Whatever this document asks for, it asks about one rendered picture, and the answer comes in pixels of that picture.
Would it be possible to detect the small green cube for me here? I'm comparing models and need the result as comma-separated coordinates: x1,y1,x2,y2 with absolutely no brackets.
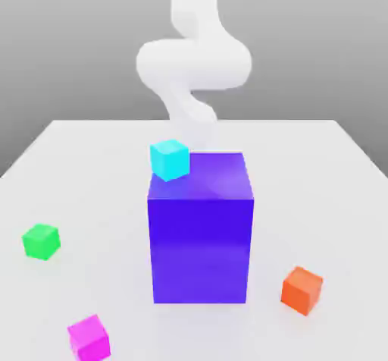
21,223,61,262

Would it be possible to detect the small magenta cube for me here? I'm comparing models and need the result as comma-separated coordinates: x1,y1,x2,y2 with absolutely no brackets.
66,313,112,361

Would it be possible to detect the small orange cube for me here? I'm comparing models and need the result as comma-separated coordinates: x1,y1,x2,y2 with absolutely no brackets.
280,265,324,317

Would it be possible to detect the small cyan cube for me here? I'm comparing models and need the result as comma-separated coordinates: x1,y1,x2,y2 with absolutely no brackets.
149,138,191,183

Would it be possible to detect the large purple box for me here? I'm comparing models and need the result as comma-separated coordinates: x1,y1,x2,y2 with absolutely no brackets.
146,151,255,305

